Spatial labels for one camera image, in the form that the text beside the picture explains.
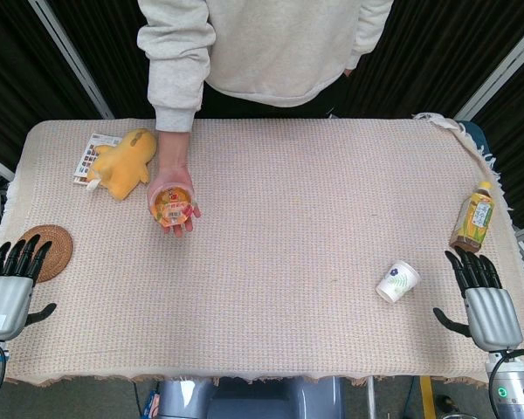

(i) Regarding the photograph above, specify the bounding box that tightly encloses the colourful printed card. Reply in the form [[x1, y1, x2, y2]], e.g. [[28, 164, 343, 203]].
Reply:
[[72, 133, 123, 189]]

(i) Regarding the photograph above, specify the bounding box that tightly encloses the person's grey sweatshirt torso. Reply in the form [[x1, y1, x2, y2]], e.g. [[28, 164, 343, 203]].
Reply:
[[136, 0, 395, 108]]

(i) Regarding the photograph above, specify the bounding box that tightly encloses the round woven rattan coaster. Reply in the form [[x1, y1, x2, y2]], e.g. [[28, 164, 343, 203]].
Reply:
[[16, 224, 74, 284]]

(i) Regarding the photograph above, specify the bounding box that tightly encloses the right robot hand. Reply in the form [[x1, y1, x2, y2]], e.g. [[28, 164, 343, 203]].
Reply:
[[432, 246, 524, 352]]

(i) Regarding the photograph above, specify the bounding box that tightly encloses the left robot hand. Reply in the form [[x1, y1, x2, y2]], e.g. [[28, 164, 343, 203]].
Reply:
[[0, 234, 58, 341]]

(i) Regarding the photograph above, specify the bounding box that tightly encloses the yellow plush toy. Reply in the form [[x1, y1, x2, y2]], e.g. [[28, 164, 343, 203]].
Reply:
[[86, 127, 158, 202]]

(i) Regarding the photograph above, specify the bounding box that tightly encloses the white paper cup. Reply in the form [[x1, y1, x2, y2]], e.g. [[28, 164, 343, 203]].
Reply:
[[376, 259, 421, 304]]

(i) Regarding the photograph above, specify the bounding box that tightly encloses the orange jelly cup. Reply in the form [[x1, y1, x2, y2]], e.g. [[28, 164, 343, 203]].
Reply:
[[154, 184, 194, 230]]

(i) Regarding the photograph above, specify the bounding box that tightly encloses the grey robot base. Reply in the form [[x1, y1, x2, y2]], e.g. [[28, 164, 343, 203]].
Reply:
[[150, 375, 346, 419]]

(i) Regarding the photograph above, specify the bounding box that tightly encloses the beige woven tablecloth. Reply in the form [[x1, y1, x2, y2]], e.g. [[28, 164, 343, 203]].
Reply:
[[0, 112, 524, 388]]

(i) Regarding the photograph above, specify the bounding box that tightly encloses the yellow tea bottle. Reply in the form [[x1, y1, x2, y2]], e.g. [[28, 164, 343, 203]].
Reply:
[[449, 181, 496, 255]]

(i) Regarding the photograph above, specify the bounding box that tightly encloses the person's grey sleeved forearm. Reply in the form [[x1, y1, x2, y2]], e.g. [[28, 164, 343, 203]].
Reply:
[[136, 0, 217, 133]]

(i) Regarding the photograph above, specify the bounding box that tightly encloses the person's bare hand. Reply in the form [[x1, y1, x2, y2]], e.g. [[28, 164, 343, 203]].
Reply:
[[147, 130, 202, 239]]

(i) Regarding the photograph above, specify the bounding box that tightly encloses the black curtain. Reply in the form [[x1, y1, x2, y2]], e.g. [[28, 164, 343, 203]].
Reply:
[[0, 0, 524, 228]]

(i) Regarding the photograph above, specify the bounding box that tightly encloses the grey metal frame bar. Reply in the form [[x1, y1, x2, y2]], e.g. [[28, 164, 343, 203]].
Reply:
[[453, 19, 524, 121], [28, 0, 115, 120]]

